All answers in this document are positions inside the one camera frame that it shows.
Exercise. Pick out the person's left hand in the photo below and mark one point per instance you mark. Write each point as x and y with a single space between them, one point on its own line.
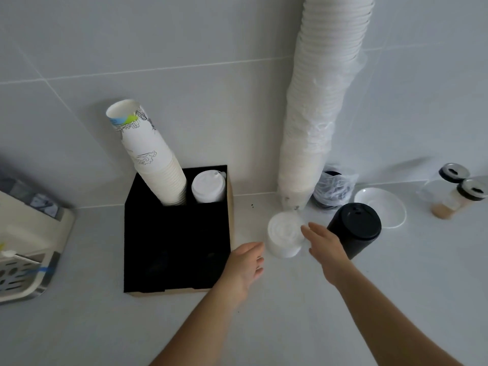
238 268

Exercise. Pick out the person's right hand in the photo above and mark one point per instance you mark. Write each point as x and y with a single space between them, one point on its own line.
329 251

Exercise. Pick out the person's right fingers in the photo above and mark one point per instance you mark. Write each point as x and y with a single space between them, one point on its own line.
313 232

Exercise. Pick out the person's left fingers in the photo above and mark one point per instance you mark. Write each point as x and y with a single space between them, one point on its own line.
256 250

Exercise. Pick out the person's left forearm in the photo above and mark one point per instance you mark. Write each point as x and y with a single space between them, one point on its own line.
198 331

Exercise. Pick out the person's right forearm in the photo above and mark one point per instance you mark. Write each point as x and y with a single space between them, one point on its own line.
381 320

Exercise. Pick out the stack of white flat lids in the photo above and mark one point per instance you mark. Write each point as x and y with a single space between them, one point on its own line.
284 234

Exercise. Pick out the black cup with black lid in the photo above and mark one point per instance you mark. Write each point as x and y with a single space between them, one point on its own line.
356 224

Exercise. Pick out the bagged stack of black lids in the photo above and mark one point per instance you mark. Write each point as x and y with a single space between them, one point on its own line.
334 186

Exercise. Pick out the white saucer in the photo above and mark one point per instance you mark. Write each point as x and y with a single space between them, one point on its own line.
385 203

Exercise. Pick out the stack of white spouted lids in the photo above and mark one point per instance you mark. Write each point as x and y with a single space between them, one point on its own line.
207 186

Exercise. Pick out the black cup organizer box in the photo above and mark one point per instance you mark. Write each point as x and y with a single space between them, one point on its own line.
171 247

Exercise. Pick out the tall sleeved white cup stack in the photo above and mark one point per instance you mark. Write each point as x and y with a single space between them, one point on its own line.
316 110

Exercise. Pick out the clear shaker jar black lid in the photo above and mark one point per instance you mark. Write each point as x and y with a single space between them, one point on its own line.
455 203
438 186

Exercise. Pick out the stack of printed paper cups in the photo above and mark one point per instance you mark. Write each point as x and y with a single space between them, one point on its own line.
152 156

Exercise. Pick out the cream appliance with metal grille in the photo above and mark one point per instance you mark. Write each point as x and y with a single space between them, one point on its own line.
26 243

